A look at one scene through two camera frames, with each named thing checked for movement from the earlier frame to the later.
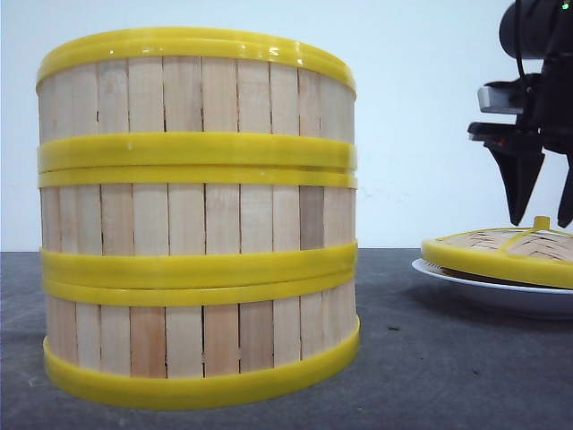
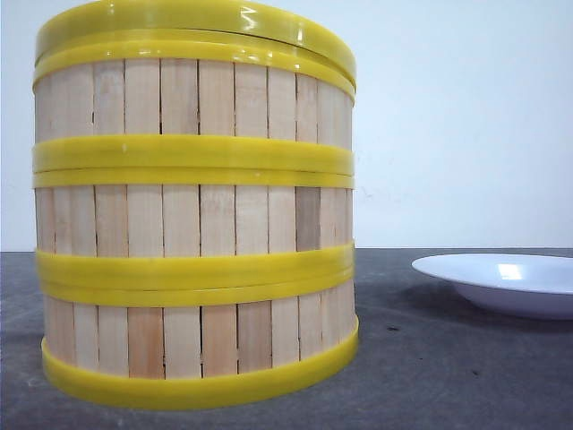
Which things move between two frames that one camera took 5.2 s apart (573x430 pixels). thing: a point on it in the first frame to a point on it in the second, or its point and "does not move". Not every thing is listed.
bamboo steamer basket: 200,348 does not move
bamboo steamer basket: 198,223 does not move
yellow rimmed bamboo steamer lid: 536,255 to 227,17
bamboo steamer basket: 215,101 does not move
